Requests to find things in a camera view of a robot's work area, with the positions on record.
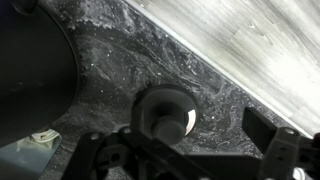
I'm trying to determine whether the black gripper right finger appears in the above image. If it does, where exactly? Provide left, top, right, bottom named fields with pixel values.
left=242, top=107, right=320, bottom=180

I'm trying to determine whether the black teapot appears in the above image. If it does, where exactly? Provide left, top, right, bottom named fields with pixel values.
left=0, top=0, right=80, bottom=147

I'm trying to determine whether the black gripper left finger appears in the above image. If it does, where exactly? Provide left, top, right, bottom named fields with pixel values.
left=61, top=127, right=214, bottom=180

